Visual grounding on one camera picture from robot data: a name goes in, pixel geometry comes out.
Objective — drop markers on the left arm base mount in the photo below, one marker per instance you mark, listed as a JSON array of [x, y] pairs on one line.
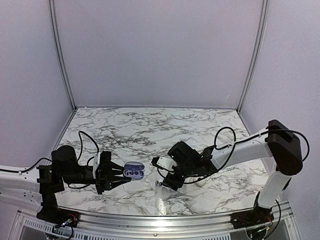
[[58, 216]]

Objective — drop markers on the purple earbud charging case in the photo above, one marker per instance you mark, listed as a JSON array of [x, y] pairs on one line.
[[133, 170]]

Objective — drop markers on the purple clip earbud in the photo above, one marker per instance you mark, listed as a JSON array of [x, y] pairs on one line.
[[158, 184]]

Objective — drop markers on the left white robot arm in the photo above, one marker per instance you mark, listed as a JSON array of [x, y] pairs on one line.
[[34, 189]]

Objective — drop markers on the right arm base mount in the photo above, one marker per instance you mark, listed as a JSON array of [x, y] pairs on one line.
[[249, 218]]

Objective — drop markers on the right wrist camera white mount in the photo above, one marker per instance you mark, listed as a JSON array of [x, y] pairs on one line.
[[164, 163]]

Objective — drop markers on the front aluminium rail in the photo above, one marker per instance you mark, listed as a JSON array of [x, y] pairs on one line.
[[104, 226]]

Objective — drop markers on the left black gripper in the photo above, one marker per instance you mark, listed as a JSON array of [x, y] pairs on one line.
[[102, 178]]

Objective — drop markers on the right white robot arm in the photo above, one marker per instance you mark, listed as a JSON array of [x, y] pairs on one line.
[[275, 141]]

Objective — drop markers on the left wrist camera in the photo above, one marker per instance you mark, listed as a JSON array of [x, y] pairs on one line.
[[101, 162]]

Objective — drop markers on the white earbud case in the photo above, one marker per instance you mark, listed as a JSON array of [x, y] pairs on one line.
[[201, 183]]

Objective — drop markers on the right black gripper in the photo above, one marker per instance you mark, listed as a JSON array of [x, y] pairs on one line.
[[172, 183]]

